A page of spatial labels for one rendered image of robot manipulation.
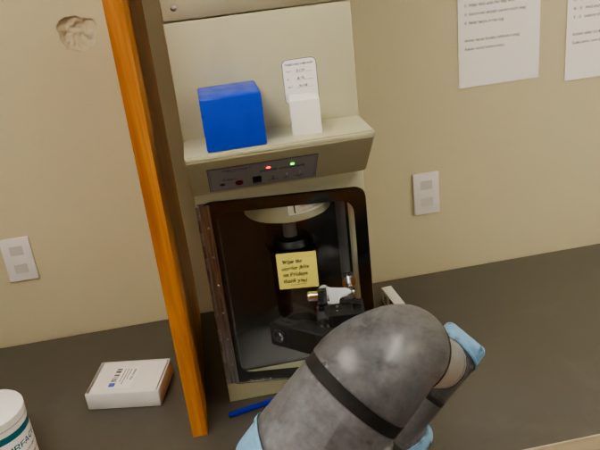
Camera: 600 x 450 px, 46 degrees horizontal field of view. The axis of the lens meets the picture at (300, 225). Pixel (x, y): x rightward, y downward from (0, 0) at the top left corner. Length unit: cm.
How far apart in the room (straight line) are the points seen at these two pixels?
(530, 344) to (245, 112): 85
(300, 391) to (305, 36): 73
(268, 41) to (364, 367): 72
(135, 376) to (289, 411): 94
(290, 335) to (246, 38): 51
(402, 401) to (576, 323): 109
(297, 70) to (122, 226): 72
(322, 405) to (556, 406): 86
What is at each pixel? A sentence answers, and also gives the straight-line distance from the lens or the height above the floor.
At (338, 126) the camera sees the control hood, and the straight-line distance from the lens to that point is 123.
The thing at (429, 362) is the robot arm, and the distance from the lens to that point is 70.
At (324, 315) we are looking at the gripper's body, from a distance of 118.
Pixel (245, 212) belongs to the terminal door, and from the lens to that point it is 129.
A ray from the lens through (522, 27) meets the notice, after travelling 185.
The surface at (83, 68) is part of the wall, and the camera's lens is 169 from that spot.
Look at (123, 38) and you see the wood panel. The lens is 114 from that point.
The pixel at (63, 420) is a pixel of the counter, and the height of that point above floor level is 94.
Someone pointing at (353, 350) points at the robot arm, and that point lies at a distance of 66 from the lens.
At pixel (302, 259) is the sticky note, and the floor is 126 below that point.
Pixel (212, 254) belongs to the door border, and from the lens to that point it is 133.
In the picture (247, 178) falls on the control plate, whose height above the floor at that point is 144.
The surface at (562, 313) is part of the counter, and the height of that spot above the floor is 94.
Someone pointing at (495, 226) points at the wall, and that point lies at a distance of 198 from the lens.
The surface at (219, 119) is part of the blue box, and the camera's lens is 115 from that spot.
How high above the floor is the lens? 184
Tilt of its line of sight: 23 degrees down
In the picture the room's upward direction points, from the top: 7 degrees counter-clockwise
